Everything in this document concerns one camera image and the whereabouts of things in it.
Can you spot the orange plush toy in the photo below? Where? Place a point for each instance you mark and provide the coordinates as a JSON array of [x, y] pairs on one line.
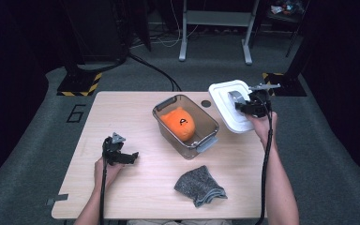
[[179, 125]]

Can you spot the colourful clutter on dark shelf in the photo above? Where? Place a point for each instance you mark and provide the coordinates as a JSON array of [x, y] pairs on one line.
[[286, 7]]

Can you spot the black stand base striped edge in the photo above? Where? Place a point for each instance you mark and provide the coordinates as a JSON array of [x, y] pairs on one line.
[[78, 84], [290, 87]]

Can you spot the grey clear storage box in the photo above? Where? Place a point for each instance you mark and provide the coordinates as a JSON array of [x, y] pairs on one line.
[[206, 125]]

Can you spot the black table grommet hole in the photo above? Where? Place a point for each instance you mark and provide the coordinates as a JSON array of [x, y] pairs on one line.
[[205, 104]]

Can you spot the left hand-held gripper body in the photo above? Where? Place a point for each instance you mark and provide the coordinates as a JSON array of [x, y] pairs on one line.
[[112, 153]]

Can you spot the black cabinet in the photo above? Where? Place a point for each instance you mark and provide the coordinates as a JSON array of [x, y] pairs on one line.
[[97, 28]]

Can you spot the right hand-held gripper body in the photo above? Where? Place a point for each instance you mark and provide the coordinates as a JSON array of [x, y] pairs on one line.
[[259, 104]]

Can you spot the person's left hand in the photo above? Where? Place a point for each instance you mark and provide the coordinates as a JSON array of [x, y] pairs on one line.
[[111, 175]]

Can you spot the person's right hand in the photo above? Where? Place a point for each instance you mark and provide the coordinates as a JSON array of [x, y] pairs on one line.
[[259, 128]]

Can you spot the white desk frame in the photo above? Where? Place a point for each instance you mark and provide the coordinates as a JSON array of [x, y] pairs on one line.
[[218, 18]]

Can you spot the grey cloth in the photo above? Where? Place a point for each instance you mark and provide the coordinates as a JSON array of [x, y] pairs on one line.
[[198, 186]]

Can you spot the grey tape strip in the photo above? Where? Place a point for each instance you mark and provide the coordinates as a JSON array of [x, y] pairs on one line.
[[57, 198]]

